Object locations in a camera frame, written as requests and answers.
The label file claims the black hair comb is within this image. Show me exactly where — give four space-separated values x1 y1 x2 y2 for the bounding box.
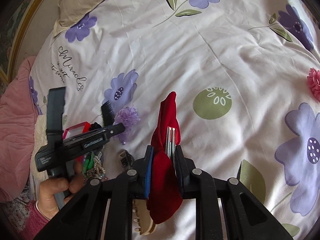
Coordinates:
101 101 115 127

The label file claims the dark rectangular hair clip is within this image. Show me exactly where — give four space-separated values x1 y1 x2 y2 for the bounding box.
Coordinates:
119 150 135 170

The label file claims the purple flower hair tie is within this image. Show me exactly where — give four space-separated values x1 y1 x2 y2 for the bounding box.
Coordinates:
113 106 141 146

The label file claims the red velvet bow clip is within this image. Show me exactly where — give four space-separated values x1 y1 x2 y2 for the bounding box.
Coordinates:
147 92 182 224

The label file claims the white pearl necklace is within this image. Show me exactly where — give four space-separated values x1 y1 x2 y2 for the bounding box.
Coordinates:
87 146 106 179

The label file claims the beige claw hair clip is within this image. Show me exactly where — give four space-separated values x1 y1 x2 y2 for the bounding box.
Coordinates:
133 199 157 236

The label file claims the black velvet scrunchie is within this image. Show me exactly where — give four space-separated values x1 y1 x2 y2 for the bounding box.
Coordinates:
89 122 102 131

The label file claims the pink sleeve left forearm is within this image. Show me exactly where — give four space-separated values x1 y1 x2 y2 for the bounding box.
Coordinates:
20 201 49 239

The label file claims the red jewelry box tray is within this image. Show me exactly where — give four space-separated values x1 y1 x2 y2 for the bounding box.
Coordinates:
62 121 93 163

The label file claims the left hand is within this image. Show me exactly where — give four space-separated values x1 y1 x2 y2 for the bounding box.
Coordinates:
38 161 84 219

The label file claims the cream dotted pillow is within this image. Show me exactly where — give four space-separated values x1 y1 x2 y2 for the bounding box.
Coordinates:
30 115 48 182

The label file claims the pink quilt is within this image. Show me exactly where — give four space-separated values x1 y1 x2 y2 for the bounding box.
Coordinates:
1 56 37 203

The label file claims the floral fabric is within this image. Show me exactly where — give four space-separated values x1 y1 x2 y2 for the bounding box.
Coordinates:
3 178 36 233

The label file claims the white floral bed sheet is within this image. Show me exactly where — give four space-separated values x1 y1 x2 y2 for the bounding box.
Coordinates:
29 0 319 239

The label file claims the green bead bracelet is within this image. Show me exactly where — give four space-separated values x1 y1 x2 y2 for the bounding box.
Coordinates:
82 152 95 177

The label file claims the pink flower hair tie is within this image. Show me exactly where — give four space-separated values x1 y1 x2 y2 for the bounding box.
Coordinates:
306 67 320 95

